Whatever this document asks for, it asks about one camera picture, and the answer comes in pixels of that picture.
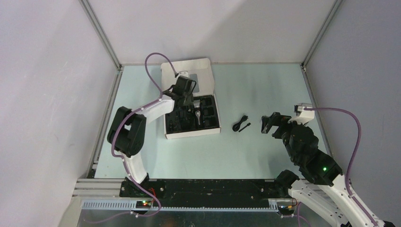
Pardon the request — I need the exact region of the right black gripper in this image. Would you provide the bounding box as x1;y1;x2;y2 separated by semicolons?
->
261;111;307;162

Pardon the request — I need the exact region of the silver black hair clipper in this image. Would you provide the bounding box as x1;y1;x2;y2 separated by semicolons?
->
193;100;201;129

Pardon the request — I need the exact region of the white box with black tray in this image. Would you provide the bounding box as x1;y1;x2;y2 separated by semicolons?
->
161;58;221;139

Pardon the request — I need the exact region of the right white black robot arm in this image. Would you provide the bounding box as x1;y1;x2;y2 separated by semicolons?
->
261;107;394;227

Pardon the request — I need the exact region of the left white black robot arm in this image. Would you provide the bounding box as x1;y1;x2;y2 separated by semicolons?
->
107;75;197;197

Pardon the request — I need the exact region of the right controller board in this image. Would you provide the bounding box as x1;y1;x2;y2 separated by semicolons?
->
278;205;297;216

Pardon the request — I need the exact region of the controller board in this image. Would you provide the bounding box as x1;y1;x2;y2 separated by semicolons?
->
135;200;153;209
278;205;297;216

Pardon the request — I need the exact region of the left controller board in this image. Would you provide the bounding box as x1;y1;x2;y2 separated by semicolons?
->
135;200;153;209

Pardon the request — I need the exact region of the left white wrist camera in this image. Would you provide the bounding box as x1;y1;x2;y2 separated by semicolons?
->
174;71;190;78

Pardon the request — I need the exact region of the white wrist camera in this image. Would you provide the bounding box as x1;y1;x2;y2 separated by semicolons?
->
174;71;190;78
288;103;315;125

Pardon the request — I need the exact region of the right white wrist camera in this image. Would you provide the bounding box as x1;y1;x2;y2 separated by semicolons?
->
288;103;315;125

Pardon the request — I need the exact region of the black coiled power cord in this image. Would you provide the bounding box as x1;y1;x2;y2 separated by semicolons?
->
232;115;249;132

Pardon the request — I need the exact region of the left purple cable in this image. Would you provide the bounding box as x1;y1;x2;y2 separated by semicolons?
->
84;52;179;225

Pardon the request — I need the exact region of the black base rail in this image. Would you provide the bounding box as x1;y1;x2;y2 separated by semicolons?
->
119;178;290;209

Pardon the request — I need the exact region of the left aluminium corner post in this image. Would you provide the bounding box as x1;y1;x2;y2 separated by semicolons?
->
79;0;122;70

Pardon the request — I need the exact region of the aluminium corner post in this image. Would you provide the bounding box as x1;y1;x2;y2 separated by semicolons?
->
79;0;122;70
301;0;343;71

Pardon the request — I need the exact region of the right aluminium corner post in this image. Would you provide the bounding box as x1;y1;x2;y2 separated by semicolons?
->
301;0;343;71

